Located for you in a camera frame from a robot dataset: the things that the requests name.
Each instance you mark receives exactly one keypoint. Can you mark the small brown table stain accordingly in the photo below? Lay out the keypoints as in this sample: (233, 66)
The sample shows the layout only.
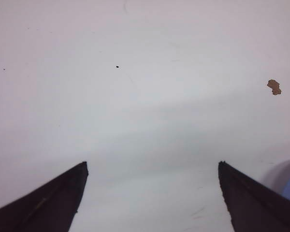
(274, 86)

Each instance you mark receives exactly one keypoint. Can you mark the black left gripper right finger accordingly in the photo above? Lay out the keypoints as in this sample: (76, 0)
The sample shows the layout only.
(252, 206)

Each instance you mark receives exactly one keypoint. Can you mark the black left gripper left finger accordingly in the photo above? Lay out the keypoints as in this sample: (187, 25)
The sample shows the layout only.
(49, 208)

